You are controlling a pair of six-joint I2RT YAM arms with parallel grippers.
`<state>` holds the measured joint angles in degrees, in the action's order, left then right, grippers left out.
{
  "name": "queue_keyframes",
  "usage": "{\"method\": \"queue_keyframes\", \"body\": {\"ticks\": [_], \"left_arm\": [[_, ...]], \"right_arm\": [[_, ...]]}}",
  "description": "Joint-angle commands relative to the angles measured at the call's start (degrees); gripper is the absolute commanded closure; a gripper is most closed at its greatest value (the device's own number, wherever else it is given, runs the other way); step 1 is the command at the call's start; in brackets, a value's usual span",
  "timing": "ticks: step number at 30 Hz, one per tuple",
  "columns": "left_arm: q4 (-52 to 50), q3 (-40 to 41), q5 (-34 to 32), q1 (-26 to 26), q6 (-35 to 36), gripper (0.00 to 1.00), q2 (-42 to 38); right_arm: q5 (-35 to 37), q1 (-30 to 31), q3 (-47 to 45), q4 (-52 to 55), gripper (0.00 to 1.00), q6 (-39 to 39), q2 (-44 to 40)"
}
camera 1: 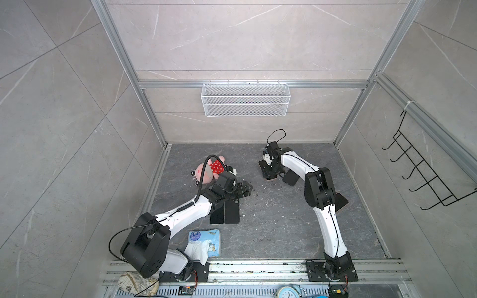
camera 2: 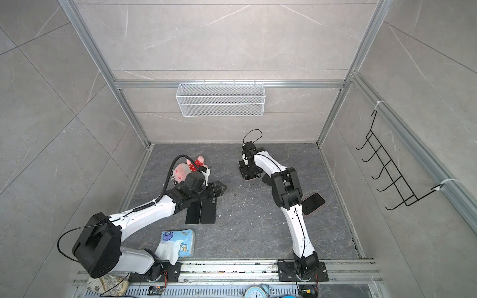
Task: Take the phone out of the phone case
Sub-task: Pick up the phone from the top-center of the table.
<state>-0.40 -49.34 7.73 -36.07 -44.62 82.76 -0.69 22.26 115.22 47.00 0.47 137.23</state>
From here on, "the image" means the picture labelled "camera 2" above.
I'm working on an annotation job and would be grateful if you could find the black phone case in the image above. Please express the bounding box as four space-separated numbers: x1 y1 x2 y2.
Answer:
199 198 217 225

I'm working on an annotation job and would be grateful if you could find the black phone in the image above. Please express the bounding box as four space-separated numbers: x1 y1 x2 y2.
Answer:
262 174 273 186
185 202 202 225

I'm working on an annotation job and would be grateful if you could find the phone near right arm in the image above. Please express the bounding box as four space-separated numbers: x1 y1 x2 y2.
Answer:
302 192 325 216

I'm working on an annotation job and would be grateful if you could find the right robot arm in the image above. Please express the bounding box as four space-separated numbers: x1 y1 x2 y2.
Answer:
239 141 320 280

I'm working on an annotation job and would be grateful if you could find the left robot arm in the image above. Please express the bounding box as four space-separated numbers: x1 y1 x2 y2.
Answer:
72 172 227 282

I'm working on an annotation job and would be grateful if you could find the black phone tilted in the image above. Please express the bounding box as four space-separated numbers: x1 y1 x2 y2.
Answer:
262 174 273 186

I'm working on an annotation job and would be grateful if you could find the pink pig plush toy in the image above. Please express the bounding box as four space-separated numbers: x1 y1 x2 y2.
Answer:
171 155 208 185

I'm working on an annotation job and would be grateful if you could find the blue tissue pack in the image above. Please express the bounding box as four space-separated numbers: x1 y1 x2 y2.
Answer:
155 229 195 266

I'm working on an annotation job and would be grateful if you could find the blue round clock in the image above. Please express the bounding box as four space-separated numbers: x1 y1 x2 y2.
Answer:
244 284 270 298

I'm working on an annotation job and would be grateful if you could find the crumpled patterned cloth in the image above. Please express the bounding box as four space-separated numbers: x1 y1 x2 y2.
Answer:
87 273 130 297

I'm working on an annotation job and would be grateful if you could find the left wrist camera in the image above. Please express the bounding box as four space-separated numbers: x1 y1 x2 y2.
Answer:
199 166 211 186

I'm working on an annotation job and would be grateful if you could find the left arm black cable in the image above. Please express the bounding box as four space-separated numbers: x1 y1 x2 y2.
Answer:
154 154 200 205

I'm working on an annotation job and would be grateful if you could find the white wire basket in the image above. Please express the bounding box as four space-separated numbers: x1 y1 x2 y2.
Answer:
176 83 266 117

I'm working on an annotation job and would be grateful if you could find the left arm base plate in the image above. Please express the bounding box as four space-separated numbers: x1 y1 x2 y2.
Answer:
129 261 182 283

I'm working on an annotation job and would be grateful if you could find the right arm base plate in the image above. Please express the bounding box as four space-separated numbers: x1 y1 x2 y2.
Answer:
277 260 329 282

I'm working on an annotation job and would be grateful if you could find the aluminium mounting rail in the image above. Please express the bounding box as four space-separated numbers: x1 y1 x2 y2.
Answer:
70 260 385 288

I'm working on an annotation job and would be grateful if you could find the black wire hook rack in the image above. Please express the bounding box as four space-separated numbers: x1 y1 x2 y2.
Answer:
355 111 446 211

